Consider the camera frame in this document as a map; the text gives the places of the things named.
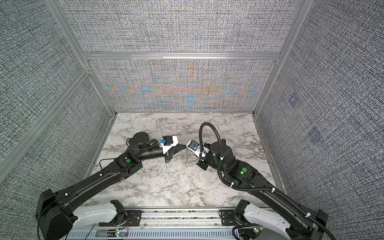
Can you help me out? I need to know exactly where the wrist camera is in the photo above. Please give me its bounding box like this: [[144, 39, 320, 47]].
[[187, 140, 210, 160], [159, 136, 179, 148]]

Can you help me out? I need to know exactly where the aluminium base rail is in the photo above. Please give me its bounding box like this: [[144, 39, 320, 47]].
[[55, 206, 307, 232]]

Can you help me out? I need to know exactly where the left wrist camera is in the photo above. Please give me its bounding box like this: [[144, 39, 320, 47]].
[[159, 136, 179, 148]]

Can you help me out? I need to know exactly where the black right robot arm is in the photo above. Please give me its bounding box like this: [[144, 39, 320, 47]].
[[188, 140, 334, 240]]

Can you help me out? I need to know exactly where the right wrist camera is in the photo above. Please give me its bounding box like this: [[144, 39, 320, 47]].
[[187, 140, 210, 160]]

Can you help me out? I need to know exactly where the grey slotted cable duct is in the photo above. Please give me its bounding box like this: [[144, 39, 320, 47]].
[[63, 229, 234, 240]]

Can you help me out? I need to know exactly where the black corrugated cable conduit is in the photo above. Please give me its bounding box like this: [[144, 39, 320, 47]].
[[199, 122, 337, 240]]

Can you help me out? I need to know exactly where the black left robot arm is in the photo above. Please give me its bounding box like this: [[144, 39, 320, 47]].
[[35, 132, 186, 240]]

